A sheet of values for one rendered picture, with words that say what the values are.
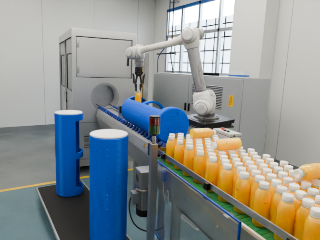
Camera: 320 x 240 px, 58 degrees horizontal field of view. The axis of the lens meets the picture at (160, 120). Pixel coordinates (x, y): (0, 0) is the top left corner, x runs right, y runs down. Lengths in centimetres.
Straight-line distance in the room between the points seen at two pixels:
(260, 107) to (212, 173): 252
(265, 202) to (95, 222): 139
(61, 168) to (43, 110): 395
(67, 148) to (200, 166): 179
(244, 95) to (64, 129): 213
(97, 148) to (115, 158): 15
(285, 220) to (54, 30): 642
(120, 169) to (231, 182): 94
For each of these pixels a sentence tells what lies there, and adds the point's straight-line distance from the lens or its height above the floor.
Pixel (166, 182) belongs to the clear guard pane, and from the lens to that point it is 173.
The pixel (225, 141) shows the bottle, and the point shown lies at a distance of 162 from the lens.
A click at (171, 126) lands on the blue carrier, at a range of 218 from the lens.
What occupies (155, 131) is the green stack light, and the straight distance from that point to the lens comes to 158.
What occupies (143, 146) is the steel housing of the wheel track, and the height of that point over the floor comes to 86.
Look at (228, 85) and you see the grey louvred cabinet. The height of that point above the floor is 135.
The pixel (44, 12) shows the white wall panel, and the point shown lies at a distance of 703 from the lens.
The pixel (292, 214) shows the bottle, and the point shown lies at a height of 102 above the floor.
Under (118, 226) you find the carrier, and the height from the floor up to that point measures 35.
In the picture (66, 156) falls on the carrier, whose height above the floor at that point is 59.
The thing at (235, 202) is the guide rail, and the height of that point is 97.
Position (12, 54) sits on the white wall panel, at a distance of 687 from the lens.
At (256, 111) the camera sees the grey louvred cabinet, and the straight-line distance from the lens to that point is 390.
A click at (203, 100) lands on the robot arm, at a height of 127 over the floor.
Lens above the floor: 152
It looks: 10 degrees down
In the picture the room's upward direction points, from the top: 2 degrees clockwise
